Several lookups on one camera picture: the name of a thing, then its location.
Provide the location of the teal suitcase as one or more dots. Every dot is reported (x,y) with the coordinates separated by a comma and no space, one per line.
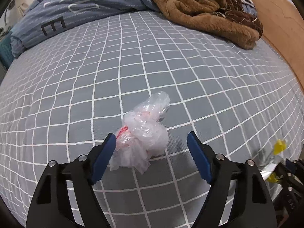
(6,51)

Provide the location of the blue striped duvet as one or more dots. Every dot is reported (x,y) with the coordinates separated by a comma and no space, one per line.
(44,19)

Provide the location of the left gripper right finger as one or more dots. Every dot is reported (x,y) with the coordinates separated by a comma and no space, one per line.
(252,205)

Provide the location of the wooden headboard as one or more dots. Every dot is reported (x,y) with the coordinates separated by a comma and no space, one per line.
(283,29)

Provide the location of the yellow white rice cracker packet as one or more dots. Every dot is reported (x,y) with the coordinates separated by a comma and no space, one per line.
(271,162)

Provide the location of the grey checked bed sheet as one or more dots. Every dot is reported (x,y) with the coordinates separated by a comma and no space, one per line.
(63,96)

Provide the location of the white pink plastic bag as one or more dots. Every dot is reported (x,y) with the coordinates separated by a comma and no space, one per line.
(141,136)

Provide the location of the brown fleece blanket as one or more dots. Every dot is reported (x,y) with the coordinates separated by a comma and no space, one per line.
(225,18)

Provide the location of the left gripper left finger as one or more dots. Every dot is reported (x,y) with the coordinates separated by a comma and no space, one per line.
(50,205)

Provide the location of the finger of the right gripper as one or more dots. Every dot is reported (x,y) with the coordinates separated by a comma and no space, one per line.
(291,180)

